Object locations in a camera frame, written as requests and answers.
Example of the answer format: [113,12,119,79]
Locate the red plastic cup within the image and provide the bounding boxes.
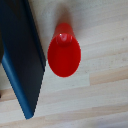
[47,22,82,78]

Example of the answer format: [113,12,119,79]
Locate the dark blue flat book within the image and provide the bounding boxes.
[0,0,47,120]

